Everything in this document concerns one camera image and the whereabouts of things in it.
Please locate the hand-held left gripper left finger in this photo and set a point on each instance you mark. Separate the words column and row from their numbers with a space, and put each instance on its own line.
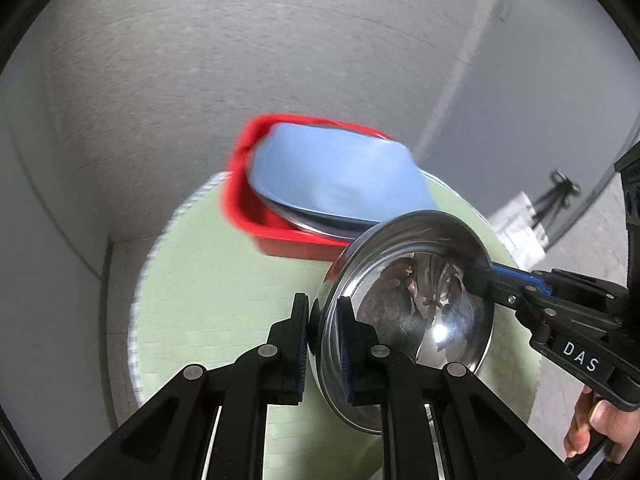
column 300, row 355

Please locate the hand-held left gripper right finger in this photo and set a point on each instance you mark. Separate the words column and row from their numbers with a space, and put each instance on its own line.
column 346, row 355

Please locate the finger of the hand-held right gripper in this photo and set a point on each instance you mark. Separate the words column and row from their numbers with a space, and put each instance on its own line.
column 520, row 276
column 487, row 285

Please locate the stainless steel bowl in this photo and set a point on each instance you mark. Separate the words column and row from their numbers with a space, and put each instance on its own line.
column 400, row 280

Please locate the red plastic basin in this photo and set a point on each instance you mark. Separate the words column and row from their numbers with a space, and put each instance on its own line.
column 280, row 242

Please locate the person's right hand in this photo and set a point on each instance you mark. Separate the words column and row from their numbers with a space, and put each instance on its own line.
column 607, row 425

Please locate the white paper bag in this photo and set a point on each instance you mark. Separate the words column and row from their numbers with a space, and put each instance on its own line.
column 517, row 232

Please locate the black tripod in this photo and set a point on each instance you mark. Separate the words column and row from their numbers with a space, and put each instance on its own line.
column 560, row 195

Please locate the green round table mat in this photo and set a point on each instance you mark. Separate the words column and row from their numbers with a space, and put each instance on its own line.
column 210, row 280

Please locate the blue plate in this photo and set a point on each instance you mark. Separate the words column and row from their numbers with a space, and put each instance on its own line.
column 340, row 175

